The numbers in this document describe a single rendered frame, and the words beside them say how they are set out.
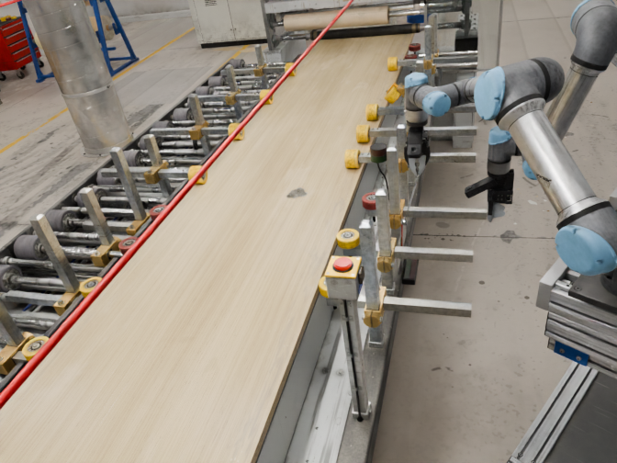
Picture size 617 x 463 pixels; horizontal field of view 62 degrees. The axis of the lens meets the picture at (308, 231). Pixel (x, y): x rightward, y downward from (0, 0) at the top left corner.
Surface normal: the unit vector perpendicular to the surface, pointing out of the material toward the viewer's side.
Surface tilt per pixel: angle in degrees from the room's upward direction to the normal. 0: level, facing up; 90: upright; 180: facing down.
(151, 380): 0
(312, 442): 0
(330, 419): 0
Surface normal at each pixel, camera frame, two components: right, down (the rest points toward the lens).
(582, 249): -0.89, 0.41
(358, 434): -0.14, -0.82
